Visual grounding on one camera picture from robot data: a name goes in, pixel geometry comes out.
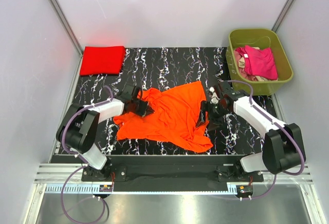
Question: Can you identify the orange t shirt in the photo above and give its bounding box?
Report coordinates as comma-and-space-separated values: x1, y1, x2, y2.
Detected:
113, 81, 213, 153

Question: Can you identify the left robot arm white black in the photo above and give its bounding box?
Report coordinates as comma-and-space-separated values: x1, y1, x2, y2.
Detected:
56, 85, 154, 181

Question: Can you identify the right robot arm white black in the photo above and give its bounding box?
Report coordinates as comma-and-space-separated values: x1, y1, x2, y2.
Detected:
196, 80, 306, 180

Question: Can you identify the red folded t shirt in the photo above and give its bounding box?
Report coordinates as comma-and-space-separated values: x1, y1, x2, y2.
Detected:
80, 46, 125, 76

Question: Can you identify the pink t shirt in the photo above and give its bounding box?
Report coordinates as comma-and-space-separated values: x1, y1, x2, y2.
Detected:
235, 45, 279, 81

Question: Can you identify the olive green plastic bin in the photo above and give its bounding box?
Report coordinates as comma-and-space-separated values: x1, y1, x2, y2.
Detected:
226, 28, 294, 96

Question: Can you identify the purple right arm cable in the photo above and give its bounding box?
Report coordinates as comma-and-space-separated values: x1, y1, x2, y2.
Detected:
226, 80, 307, 200

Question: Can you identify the left corner aluminium post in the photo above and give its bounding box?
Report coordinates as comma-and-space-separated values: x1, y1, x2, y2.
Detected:
37, 0, 83, 57

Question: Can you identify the corner aluminium post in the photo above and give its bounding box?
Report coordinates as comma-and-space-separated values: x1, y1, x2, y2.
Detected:
37, 0, 83, 57
271, 0, 296, 32

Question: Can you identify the white slotted cable duct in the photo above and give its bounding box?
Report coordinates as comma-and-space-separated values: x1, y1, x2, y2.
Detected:
45, 183, 237, 195

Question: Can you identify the right corner aluminium post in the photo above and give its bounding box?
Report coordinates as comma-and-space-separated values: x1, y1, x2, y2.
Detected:
271, 0, 296, 32

